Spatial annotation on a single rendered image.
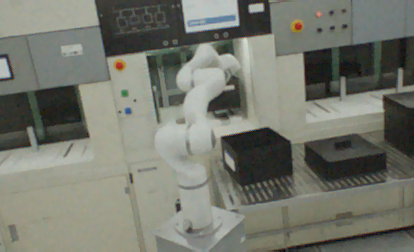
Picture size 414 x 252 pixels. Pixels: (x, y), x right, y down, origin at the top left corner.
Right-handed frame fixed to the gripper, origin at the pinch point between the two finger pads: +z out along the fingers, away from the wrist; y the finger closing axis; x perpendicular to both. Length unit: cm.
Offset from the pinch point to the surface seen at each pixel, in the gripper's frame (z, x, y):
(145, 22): -34, 33, -36
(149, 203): -34, -68, -51
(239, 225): -103, -48, -6
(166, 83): 56, -16, -36
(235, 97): -9.3, -18.3, 8.4
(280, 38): -30.3, 16.0, 33.2
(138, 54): -33, 18, -43
